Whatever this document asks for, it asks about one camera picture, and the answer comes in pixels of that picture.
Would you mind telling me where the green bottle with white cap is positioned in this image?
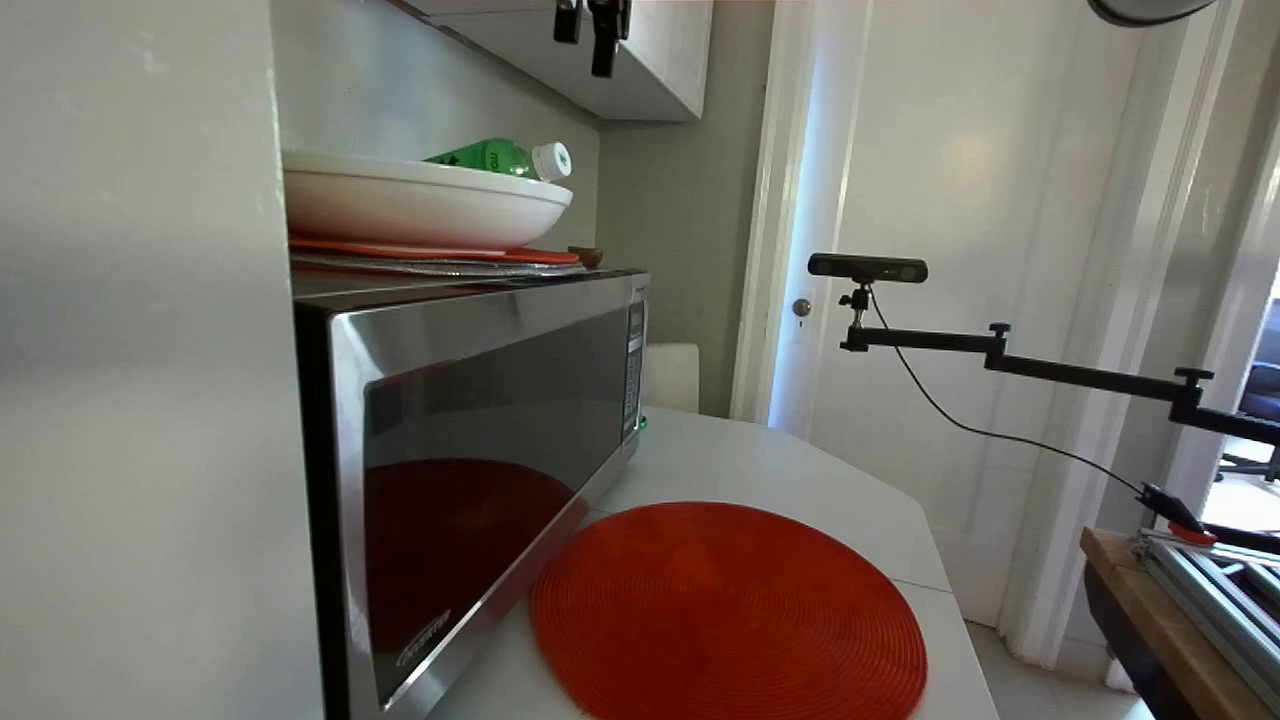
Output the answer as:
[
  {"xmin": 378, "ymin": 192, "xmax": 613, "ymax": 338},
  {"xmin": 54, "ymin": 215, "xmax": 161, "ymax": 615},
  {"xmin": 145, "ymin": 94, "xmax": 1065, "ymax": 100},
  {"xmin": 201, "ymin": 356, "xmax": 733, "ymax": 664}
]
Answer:
[{"xmin": 424, "ymin": 135, "xmax": 579, "ymax": 190}]

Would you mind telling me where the round red woven mat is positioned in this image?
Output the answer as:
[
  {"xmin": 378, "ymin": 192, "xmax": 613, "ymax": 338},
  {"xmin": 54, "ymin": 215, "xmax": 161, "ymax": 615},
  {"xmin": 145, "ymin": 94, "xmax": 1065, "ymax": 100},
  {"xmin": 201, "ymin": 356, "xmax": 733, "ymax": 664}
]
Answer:
[
  {"xmin": 523, "ymin": 499, "xmax": 933, "ymax": 720},
  {"xmin": 283, "ymin": 232, "xmax": 591, "ymax": 268}
]

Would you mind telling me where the stainless steel microwave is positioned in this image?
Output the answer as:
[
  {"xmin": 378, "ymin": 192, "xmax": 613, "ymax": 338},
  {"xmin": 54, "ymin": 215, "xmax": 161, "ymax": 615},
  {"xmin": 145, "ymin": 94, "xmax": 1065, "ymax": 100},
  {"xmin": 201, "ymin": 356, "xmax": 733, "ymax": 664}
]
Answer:
[{"xmin": 286, "ymin": 268, "xmax": 654, "ymax": 720}]

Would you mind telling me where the white overhead cabinet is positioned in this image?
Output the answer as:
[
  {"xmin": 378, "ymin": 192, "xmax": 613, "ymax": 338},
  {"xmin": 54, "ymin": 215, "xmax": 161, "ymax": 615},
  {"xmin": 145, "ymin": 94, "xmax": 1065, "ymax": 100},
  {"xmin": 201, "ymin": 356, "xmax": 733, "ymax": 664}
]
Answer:
[{"xmin": 394, "ymin": 0, "xmax": 718, "ymax": 129}]

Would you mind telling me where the white ceramic bowl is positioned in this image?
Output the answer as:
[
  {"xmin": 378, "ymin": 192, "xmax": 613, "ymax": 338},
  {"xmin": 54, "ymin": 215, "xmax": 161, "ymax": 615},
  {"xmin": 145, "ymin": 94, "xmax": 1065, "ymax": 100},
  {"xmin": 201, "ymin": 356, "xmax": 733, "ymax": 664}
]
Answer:
[{"xmin": 280, "ymin": 147, "xmax": 575, "ymax": 254}]

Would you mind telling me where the small white box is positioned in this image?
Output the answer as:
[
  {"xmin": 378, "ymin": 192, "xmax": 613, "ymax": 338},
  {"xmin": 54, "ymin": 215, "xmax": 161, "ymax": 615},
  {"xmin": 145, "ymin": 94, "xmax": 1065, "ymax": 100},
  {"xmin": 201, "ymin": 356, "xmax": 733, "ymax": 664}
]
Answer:
[{"xmin": 644, "ymin": 339, "xmax": 709, "ymax": 417}]

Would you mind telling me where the white door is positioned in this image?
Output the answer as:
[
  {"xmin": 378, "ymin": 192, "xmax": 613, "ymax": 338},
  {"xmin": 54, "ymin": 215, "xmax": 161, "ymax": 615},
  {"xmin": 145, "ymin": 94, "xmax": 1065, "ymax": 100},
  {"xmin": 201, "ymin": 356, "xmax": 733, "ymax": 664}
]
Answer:
[{"xmin": 759, "ymin": 0, "xmax": 1252, "ymax": 638}]

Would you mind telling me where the red and black clamp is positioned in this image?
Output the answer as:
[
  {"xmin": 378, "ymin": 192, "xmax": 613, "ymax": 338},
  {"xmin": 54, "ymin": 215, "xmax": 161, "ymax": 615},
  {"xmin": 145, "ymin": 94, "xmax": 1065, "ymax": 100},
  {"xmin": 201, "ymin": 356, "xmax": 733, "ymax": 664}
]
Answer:
[{"xmin": 1137, "ymin": 486, "xmax": 1220, "ymax": 547}]

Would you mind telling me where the wooden table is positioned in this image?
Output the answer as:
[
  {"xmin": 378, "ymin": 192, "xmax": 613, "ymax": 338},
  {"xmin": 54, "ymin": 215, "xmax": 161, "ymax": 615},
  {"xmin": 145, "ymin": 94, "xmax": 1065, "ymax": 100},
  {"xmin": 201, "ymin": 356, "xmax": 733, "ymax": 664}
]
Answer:
[{"xmin": 1080, "ymin": 525, "xmax": 1280, "ymax": 720}]

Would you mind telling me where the black bar camera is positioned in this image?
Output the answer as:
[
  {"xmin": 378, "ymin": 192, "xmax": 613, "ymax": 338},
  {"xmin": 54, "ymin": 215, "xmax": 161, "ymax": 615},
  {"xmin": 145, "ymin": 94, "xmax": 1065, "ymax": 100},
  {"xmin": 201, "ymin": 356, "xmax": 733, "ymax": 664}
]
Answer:
[{"xmin": 802, "ymin": 248, "xmax": 933, "ymax": 289}]

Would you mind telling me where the black camera cable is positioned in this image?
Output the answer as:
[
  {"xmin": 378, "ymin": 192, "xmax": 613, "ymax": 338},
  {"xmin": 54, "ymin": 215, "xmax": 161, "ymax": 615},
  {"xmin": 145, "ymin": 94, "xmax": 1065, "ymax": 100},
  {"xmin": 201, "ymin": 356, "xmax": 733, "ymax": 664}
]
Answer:
[{"xmin": 865, "ymin": 293, "xmax": 1169, "ymax": 503}]

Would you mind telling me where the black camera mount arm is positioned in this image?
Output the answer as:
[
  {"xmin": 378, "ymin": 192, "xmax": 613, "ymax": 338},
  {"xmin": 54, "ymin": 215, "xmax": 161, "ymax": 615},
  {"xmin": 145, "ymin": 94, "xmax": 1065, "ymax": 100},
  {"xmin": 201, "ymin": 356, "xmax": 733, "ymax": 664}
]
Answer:
[{"xmin": 837, "ymin": 279, "xmax": 1280, "ymax": 453}]

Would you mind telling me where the aluminium rail base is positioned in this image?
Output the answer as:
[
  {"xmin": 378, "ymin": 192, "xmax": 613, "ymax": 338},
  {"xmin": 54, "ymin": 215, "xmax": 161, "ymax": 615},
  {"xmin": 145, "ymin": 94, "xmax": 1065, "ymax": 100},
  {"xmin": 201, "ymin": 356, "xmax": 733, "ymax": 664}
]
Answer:
[{"xmin": 1133, "ymin": 525, "xmax": 1280, "ymax": 699}]

